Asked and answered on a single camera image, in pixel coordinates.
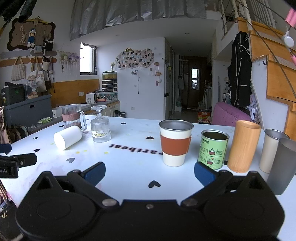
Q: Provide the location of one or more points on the pink armchair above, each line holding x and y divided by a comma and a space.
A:
227, 114

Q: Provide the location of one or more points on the plain white cup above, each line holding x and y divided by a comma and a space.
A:
67, 138

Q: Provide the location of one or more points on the black hanging garment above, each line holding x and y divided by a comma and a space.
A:
240, 69

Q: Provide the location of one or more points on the cream metal cup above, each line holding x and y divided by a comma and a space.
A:
269, 150

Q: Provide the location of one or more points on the silver curtain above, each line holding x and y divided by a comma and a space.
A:
129, 16

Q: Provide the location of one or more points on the white countertop appliance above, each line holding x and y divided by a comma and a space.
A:
90, 98

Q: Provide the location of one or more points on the orange cardboard box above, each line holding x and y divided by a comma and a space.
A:
204, 117

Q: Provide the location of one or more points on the dark entrance door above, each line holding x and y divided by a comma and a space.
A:
193, 85

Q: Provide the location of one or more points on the glass pitcher with pink sleeve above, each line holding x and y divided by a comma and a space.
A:
70, 117

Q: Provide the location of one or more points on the white round hanging device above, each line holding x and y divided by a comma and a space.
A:
288, 41

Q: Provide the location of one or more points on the white cup with brown sleeve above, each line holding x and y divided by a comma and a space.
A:
175, 143

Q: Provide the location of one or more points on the grey storage box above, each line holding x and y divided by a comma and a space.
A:
27, 109

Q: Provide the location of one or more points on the cream knitted tote bag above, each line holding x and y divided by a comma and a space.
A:
19, 71

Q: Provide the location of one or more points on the cloud-shaped photo board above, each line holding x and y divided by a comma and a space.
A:
135, 59

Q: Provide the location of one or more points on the black equipment case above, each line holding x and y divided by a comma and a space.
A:
12, 93

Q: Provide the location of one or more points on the bamboo cup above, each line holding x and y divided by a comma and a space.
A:
242, 148

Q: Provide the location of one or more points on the green snack packet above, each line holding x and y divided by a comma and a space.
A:
45, 119

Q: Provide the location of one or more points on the black trash bin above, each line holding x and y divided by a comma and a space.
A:
120, 114

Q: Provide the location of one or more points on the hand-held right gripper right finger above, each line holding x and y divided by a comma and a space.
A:
204, 174

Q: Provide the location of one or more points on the ribbed clear glass goblet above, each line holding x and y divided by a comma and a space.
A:
100, 129

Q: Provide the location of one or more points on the small black drawer unit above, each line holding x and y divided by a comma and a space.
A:
109, 85

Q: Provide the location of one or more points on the fish tank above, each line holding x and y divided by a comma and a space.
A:
109, 75

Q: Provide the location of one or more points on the brown felt wall board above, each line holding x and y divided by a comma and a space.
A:
20, 32

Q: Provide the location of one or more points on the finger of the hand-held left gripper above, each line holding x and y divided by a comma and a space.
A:
25, 159
4, 148

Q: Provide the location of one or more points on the grey metal cup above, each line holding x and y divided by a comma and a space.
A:
282, 166

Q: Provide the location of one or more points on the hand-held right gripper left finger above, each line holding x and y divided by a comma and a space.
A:
94, 173

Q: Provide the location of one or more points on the green tin can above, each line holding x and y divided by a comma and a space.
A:
211, 150

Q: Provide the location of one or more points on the wooden staircase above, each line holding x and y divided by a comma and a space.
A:
277, 76

